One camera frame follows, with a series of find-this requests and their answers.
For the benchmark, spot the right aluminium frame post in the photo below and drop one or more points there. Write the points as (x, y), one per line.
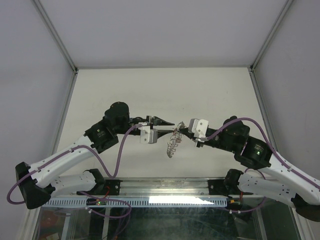
(272, 33)

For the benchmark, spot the white slotted cable duct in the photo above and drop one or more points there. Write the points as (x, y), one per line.
(162, 201)

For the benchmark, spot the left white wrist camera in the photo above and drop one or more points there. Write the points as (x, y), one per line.
(148, 135)

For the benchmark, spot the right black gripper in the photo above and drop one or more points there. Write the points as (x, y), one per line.
(190, 135)

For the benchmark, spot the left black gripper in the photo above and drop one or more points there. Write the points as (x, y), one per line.
(156, 121)

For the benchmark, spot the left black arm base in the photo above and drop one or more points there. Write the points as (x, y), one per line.
(107, 187)

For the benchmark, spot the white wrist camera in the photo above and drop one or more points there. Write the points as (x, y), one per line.
(148, 135)
(198, 127)

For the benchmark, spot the left aluminium frame post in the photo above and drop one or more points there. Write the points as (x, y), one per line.
(54, 34)

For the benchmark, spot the aluminium mounting rail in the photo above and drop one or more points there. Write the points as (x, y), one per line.
(145, 187)

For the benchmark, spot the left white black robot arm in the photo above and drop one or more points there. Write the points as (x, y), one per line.
(40, 181)

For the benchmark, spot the aluminium frame post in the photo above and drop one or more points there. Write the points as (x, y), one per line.
(54, 34)
(272, 33)

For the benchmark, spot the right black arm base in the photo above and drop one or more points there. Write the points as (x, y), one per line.
(224, 188)

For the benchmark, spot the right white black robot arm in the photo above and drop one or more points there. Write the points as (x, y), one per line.
(290, 185)

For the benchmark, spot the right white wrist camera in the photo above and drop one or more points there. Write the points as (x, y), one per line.
(198, 127)

